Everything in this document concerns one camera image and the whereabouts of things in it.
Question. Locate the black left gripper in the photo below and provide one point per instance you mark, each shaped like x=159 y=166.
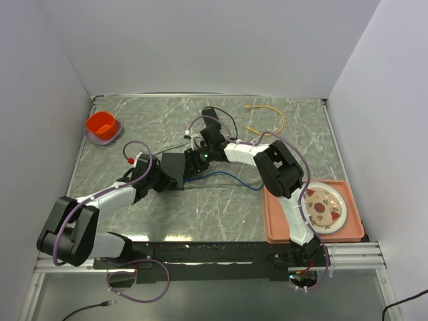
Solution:
x=166 y=180

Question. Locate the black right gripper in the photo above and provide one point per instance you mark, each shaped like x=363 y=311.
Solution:
x=192 y=166

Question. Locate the black network switch box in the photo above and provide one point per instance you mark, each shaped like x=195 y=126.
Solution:
x=173 y=164

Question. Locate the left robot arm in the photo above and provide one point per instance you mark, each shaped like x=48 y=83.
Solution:
x=70 y=232

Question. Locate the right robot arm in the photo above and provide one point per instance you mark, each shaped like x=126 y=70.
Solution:
x=283 y=169

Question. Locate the orange plastic cup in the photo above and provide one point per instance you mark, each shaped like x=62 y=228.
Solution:
x=102 y=125

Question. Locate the pink plastic tray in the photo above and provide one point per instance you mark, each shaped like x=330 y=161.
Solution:
x=346 y=226

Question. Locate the patterned ceramic plate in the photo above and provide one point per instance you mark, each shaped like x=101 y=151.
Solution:
x=325 y=207

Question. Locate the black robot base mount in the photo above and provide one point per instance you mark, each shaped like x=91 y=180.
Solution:
x=200 y=261

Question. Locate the aluminium frame rail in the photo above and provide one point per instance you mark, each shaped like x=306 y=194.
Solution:
x=345 y=256

